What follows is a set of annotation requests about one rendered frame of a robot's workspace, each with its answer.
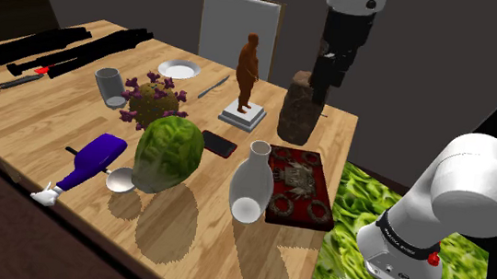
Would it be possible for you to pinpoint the brown stone block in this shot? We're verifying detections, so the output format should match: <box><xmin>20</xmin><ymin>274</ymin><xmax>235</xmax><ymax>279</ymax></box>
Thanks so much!
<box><xmin>275</xmin><ymin>67</ymin><xmax>333</xmax><ymax>150</ymax></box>

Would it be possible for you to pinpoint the brown human figure on white base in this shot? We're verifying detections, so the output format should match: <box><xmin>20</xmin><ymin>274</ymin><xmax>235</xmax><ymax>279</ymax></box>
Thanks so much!
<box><xmin>216</xmin><ymin>29</ymin><xmax>274</xmax><ymax>135</ymax></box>

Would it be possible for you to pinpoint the white door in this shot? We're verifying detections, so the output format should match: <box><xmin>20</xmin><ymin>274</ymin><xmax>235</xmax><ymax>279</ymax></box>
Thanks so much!
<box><xmin>194</xmin><ymin>0</ymin><xmax>286</xmax><ymax>84</ymax></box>

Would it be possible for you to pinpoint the grey knife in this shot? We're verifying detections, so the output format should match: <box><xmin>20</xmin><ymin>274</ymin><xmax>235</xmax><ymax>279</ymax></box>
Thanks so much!
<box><xmin>196</xmin><ymin>72</ymin><xmax>232</xmax><ymax>102</ymax></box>

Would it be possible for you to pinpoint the red book with ornaments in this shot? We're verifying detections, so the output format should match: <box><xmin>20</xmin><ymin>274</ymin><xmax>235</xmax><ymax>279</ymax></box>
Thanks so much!
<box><xmin>261</xmin><ymin>143</ymin><xmax>342</xmax><ymax>234</ymax></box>

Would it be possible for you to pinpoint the green leaf-patterned robot stand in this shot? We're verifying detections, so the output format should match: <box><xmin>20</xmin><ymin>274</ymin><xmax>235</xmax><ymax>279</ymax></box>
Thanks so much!
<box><xmin>306</xmin><ymin>157</ymin><xmax>497</xmax><ymax>279</ymax></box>

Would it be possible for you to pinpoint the black phone with red edge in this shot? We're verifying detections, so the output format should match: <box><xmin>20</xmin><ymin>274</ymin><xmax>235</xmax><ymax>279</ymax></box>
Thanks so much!
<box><xmin>198</xmin><ymin>128</ymin><xmax>240</xmax><ymax>160</ymax></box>

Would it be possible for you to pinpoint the white plate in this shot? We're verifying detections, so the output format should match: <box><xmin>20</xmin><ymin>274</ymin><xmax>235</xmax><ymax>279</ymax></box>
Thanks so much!
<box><xmin>156</xmin><ymin>57</ymin><xmax>203</xmax><ymax>83</ymax></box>

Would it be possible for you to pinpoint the white vase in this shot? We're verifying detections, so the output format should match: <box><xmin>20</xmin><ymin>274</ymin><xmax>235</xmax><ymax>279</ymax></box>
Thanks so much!
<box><xmin>225</xmin><ymin>136</ymin><xmax>279</xmax><ymax>227</ymax></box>

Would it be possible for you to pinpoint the green ball with purple spikes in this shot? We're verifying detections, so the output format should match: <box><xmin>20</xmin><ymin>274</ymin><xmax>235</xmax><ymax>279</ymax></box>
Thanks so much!
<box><xmin>116</xmin><ymin>68</ymin><xmax>192</xmax><ymax>136</ymax></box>

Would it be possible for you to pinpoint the green lettuce head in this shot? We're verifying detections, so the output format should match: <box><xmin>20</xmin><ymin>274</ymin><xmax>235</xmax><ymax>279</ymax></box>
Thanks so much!
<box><xmin>130</xmin><ymin>111</ymin><xmax>208</xmax><ymax>199</ymax></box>

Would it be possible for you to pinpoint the grey cup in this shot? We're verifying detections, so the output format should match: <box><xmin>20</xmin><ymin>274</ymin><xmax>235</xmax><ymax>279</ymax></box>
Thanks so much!
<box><xmin>91</xmin><ymin>65</ymin><xmax>131</xmax><ymax>111</ymax></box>

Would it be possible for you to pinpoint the long black bar with red mark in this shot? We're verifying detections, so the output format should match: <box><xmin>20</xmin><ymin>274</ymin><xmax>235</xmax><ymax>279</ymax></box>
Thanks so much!
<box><xmin>5</xmin><ymin>16</ymin><xmax>156</xmax><ymax>89</ymax></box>

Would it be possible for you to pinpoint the purple arm-shaped bottle, white hand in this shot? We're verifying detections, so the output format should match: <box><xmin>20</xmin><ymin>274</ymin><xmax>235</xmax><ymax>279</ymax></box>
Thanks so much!
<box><xmin>29</xmin><ymin>126</ymin><xmax>130</xmax><ymax>215</ymax></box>

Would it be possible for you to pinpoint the wooden table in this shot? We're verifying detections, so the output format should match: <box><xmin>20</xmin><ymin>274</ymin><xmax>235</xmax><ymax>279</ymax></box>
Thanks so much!
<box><xmin>0</xmin><ymin>9</ymin><xmax>367</xmax><ymax>279</ymax></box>

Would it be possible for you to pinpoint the dark grey flat tool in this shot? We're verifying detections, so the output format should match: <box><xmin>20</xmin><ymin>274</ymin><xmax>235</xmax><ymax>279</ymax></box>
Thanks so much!
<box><xmin>0</xmin><ymin>70</ymin><xmax>46</xmax><ymax>97</ymax></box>

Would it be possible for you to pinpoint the silver ladle with black handle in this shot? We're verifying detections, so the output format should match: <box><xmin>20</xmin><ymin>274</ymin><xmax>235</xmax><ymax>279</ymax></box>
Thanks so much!
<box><xmin>61</xmin><ymin>145</ymin><xmax>139</xmax><ymax>196</ymax></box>

